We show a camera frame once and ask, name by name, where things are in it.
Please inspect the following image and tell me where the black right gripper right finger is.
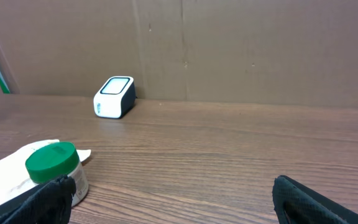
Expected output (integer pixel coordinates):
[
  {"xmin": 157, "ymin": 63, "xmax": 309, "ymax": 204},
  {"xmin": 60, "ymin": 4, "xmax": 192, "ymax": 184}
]
[{"xmin": 272, "ymin": 175, "xmax": 358, "ymax": 224}]

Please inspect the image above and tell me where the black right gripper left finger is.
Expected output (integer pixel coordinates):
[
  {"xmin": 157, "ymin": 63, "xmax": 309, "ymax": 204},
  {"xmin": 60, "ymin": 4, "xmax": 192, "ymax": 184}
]
[{"xmin": 0, "ymin": 175, "xmax": 76, "ymax": 224}]

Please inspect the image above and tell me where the green lid jar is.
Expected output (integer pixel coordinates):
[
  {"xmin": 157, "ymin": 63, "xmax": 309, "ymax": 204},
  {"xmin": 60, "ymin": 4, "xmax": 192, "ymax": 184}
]
[{"xmin": 25, "ymin": 142, "xmax": 89, "ymax": 207}]

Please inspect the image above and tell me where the beige pouch bag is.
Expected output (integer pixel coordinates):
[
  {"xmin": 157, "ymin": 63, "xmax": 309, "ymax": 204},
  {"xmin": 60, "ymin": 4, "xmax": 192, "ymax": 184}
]
[{"xmin": 0, "ymin": 139, "xmax": 91, "ymax": 205}]

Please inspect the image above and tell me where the white barcode scanner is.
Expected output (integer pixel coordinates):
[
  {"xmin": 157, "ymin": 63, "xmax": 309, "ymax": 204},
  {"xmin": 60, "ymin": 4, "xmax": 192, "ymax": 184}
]
[{"xmin": 93, "ymin": 76, "xmax": 136, "ymax": 119}]

